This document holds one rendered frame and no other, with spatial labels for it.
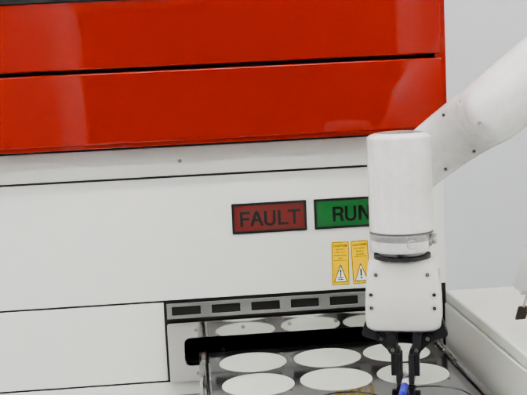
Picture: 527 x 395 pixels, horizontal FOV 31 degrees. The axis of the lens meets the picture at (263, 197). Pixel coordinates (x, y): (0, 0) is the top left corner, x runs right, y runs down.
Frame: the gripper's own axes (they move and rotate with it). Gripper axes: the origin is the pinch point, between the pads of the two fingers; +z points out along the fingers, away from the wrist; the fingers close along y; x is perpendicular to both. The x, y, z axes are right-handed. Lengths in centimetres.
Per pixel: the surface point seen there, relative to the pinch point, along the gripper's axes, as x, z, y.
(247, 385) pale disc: 2.5, 2.3, 21.5
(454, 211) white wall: -182, 5, -3
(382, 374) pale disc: -3.6, 2.3, 3.5
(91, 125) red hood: -7, -34, 46
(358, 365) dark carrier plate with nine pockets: -7.3, 2.2, 7.3
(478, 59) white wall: -185, -43, -11
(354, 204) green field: -23.4, -19.1, 9.0
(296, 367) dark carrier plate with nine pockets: -5.6, 2.2, 16.0
